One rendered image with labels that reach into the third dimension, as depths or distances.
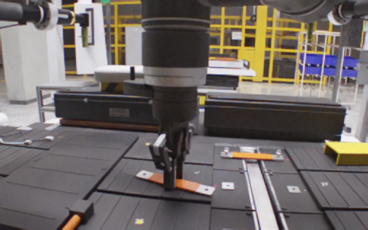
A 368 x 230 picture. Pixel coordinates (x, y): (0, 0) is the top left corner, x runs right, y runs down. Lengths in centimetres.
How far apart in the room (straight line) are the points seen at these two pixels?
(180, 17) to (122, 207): 30
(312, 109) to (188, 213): 52
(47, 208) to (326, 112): 73
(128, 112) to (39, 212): 46
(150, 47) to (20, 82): 605
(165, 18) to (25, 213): 35
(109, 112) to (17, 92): 570
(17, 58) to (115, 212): 601
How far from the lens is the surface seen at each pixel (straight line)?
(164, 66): 36
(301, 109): 79
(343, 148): 68
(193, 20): 37
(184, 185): 47
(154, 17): 37
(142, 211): 41
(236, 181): 52
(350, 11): 88
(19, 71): 635
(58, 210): 43
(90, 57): 311
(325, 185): 55
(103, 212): 42
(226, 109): 75
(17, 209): 46
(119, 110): 81
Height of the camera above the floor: 125
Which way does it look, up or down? 15 degrees down
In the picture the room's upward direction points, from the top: 1 degrees clockwise
